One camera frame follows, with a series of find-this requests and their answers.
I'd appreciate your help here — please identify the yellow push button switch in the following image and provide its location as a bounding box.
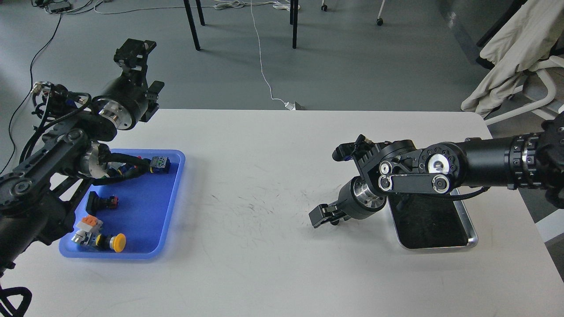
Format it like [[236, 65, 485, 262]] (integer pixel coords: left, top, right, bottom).
[[94, 233, 126, 253]]

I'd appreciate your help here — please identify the black table leg left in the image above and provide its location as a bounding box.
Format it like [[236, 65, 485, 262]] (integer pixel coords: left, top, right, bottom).
[[183, 0, 206, 52]]

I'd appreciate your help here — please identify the black cable on floor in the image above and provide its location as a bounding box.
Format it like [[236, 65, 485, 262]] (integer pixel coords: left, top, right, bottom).
[[0, 0, 73, 177]]

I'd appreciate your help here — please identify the black table leg right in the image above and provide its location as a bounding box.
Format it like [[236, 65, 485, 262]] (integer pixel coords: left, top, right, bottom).
[[289, 0, 299, 49]]

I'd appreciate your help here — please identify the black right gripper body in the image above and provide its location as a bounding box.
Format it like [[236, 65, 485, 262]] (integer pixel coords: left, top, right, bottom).
[[337, 177, 387, 219]]

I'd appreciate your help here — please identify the orange grey terminal block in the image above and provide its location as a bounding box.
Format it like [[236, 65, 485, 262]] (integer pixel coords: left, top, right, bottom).
[[71, 214, 104, 246]]

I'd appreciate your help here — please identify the blue plastic tray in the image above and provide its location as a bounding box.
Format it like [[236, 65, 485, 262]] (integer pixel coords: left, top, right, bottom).
[[59, 148, 186, 260]]

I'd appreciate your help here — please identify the silver metal tray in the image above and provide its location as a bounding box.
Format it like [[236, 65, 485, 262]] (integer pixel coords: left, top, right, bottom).
[[387, 193, 478, 251]]

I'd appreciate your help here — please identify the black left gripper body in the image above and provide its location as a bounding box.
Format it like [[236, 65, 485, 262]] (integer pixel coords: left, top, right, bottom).
[[93, 75, 152, 130]]

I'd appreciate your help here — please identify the black switch with red tip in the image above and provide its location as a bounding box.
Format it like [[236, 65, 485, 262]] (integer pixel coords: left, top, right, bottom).
[[85, 191, 119, 216]]

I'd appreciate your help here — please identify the beige cloth on chair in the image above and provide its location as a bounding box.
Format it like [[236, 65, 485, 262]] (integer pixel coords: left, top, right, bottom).
[[460, 0, 564, 117]]

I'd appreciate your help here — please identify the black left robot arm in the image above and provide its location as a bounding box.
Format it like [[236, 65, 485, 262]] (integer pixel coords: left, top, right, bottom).
[[0, 39, 171, 273]]

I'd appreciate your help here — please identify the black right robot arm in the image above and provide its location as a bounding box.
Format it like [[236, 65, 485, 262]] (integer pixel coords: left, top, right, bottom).
[[309, 114, 564, 228]]

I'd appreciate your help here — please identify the red emergency stop button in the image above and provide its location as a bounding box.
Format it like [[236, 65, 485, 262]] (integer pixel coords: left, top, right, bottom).
[[137, 156, 171, 174]]

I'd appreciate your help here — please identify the black table leg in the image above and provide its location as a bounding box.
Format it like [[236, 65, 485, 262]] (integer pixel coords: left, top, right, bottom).
[[183, 0, 206, 52], [289, 0, 299, 49]]

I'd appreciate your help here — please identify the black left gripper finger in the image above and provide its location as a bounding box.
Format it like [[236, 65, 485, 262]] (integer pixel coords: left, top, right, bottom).
[[114, 38, 156, 88], [139, 81, 165, 122]]

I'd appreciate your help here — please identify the white cable on floor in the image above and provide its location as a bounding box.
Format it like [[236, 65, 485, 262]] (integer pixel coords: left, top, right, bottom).
[[95, 0, 304, 111]]

